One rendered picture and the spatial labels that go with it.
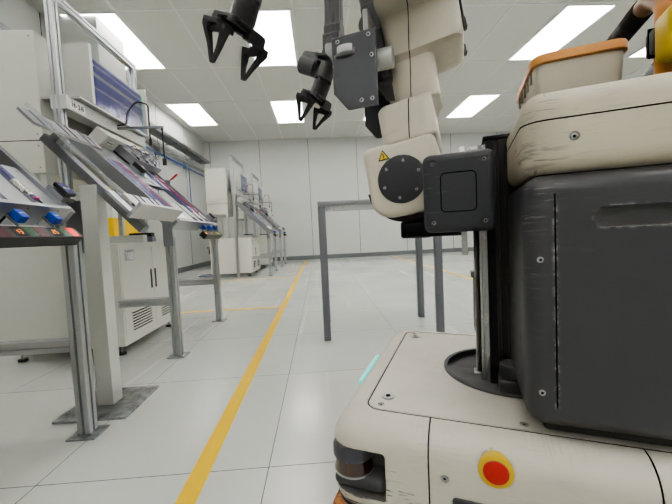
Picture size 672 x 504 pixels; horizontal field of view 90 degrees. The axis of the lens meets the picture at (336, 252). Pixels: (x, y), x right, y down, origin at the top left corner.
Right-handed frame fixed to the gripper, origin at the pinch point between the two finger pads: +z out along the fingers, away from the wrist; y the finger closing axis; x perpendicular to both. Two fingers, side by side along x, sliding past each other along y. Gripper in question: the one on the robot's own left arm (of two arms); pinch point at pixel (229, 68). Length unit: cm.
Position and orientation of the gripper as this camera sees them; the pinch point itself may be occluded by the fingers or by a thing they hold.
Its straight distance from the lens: 89.2
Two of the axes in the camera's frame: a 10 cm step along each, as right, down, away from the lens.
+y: -4.4, 0.6, -9.0
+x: 8.3, 4.2, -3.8
